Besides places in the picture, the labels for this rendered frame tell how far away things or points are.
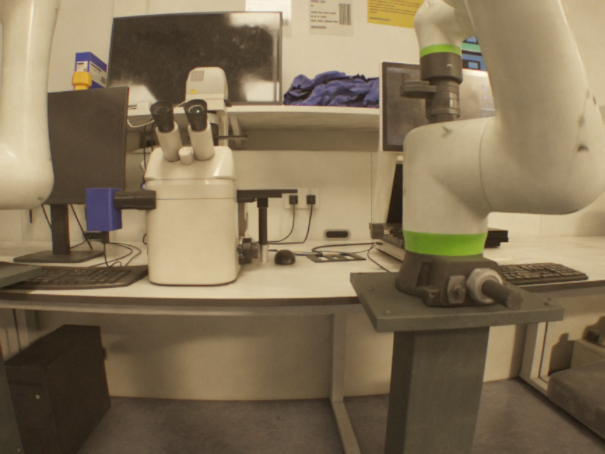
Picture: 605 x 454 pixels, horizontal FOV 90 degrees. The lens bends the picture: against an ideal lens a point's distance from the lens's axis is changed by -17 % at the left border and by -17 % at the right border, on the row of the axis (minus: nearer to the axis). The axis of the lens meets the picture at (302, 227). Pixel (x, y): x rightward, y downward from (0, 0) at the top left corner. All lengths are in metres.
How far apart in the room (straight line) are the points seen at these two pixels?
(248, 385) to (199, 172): 1.20
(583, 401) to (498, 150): 0.73
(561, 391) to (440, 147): 0.76
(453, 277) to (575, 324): 1.89
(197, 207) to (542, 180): 0.61
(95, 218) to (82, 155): 0.40
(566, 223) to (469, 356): 1.62
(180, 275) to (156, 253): 0.07
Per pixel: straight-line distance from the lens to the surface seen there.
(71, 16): 2.16
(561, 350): 2.33
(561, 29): 0.42
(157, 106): 0.77
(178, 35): 1.61
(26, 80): 0.90
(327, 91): 1.40
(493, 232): 1.05
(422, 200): 0.52
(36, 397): 1.44
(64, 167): 1.22
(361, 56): 1.84
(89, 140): 1.19
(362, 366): 1.76
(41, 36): 0.94
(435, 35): 0.83
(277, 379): 1.74
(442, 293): 0.48
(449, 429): 0.63
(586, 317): 2.38
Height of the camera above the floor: 0.94
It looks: 5 degrees down
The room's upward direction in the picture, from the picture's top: straight up
